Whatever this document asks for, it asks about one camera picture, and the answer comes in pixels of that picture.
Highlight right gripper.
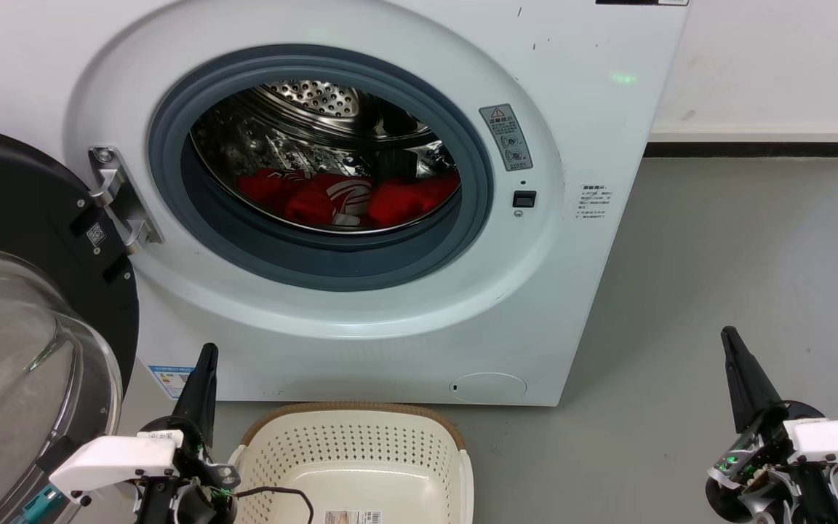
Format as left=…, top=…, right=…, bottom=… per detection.
left=705, top=327, right=838, bottom=524

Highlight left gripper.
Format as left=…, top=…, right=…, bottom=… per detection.
left=135, top=344, right=239, bottom=524

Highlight red basketball shorts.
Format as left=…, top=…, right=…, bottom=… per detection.
left=236, top=168, right=375, bottom=228

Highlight red basketball jersey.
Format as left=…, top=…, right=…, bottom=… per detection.
left=367, top=175, right=461, bottom=228

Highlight cream perforated laundry basket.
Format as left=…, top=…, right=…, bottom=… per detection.
left=228, top=402, right=474, bottom=524

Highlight black round washer door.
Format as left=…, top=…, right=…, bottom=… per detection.
left=0, top=124, right=140, bottom=524

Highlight blue energy label sticker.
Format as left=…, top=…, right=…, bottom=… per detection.
left=148, top=365, right=196, bottom=400

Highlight grey rubber door gasket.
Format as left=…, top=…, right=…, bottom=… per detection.
left=148, top=44, right=494, bottom=292

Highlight white front-load washing machine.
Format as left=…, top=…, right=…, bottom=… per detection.
left=0, top=0, right=690, bottom=407

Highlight silver door hinge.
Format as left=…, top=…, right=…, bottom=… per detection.
left=89, top=146, right=165, bottom=255

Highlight black baseboard strip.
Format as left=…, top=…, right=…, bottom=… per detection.
left=643, top=141, right=838, bottom=159

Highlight round white filter cover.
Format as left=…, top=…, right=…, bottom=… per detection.
left=450, top=372, right=528, bottom=403

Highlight grey warning label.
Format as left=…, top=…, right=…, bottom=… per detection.
left=479, top=103, right=534, bottom=172

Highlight thin black cable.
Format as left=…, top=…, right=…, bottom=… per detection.
left=234, top=486, right=315, bottom=524

